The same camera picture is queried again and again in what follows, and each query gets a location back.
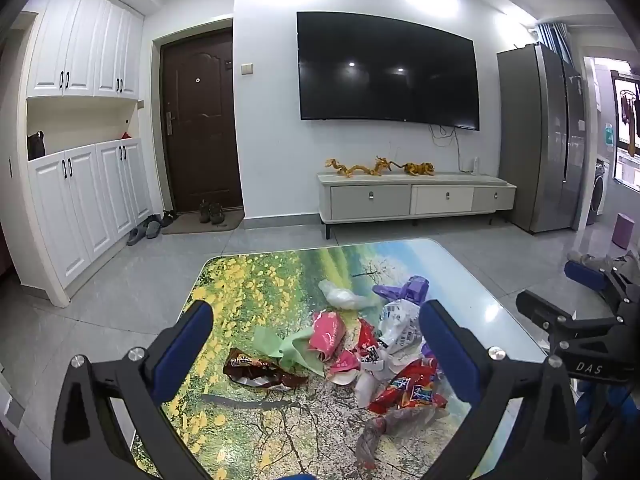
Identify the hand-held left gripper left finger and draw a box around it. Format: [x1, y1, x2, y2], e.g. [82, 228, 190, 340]
[50, 301, 214, 480]

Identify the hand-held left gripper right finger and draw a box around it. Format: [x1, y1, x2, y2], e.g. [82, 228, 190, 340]
[419, 301, 583, 480]

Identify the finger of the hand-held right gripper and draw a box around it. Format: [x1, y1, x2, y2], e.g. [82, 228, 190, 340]
[565, 260, 640, 312]
[516, 289, 627, 347]

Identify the green plastic bag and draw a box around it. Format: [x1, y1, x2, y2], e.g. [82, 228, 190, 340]
[251, 326, 327, 378]

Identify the pink torn wrapper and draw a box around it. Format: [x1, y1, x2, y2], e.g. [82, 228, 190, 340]
[326, 350, 362, 386]

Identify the grey cloth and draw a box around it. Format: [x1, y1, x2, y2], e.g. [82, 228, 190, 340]
[579, 251, 640, 275]

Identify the white printed plastic bag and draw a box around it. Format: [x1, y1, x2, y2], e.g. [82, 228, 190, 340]
[377, 298, 426, 357]

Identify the blue white shoe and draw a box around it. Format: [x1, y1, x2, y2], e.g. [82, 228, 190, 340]
[574, 382, 640, 461]

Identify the purple stool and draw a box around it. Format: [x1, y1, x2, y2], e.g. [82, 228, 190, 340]
[612, 213, 636, 250]

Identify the red candy wrapper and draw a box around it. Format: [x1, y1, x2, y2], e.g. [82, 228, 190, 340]
[367, 357, 449, 414]

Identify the purple plastic wrapper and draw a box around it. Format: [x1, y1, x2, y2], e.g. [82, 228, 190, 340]
[371, 275, 432, 307]

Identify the brown snack wrapper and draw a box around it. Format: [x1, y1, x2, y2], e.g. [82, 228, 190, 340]
[222, 347, 309, 391]

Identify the small red wrapper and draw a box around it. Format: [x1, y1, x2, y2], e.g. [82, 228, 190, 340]
[355, 317, 382, 362]

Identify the washing machine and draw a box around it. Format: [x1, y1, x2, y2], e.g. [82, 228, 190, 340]
[582, 157, 612, 226]

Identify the white crumpled paper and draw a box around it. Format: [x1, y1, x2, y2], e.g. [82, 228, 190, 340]
[354, 355, 397, 407]

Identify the transparent crumpled plastic bag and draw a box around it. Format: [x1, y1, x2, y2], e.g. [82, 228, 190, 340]
[355, 406, 452, 472]

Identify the clear white plastic bag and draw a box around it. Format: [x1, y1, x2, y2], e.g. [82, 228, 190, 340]
[318, 279, 377, 311]

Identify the large pink wrapper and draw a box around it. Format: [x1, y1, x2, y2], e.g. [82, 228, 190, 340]
[308, 310, 347, 362]

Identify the brown doormat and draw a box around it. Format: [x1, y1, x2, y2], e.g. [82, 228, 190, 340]
[161, 208, 246, 236]

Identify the grey refrigerator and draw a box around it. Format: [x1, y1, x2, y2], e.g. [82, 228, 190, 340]
[496, 42, 587, 235]

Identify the white television stand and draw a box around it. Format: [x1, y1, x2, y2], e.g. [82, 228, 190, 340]
[316, 170, 517, 240]

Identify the window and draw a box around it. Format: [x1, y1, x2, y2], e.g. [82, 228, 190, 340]
[611, 72, 640, 187]

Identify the white shoe cabinet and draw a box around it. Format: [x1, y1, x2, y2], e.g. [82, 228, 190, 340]
[19, 0, 154, 307]

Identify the small golden dragon figurine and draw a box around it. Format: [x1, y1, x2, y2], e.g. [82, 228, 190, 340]
[372, 156, 402, 177]

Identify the long golden dragon figurine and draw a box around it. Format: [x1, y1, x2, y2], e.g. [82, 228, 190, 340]
[325, 157, 375, 180]

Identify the brown entrance door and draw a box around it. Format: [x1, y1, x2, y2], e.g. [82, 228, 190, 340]
[159, 27, 244, 214]

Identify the blue curtain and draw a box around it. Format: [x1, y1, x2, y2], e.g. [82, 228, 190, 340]
[536, 22, 572, 64]

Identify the television cable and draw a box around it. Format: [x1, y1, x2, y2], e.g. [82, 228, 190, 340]
[428, 125, 462, 174]

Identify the black wall television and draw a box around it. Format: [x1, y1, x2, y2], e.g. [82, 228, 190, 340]
[296, 11, 481, 131]

